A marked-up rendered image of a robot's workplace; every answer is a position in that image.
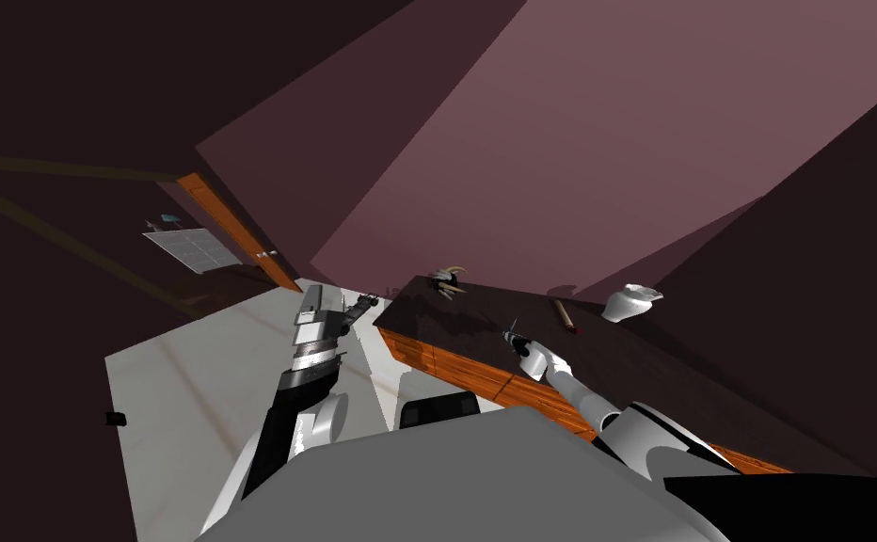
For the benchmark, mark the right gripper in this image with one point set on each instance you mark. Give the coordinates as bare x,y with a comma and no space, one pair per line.
519,345

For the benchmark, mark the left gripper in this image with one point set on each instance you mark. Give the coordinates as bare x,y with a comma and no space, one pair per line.
316,316

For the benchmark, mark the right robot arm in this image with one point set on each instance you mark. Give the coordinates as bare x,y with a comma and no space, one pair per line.
664,452

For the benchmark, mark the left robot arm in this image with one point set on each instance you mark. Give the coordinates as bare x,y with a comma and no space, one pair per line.
288,421

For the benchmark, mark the brown pencil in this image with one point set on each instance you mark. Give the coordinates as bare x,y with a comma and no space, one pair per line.
565,315

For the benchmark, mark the dark holder with tan sticks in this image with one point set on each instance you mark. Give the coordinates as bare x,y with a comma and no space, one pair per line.
446,284

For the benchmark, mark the white vase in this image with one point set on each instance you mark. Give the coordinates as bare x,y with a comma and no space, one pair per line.
627,302

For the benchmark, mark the dark top wooden desk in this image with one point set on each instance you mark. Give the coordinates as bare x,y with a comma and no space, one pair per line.
634,376

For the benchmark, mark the orange wooden door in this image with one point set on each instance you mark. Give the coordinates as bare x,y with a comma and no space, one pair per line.
237,229

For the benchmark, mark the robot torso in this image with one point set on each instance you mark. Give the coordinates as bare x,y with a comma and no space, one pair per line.
438,482

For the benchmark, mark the white gridded window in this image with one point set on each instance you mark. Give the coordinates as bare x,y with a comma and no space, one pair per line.
194,250

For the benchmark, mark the small black box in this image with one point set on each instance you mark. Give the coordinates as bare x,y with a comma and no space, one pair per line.
115,419

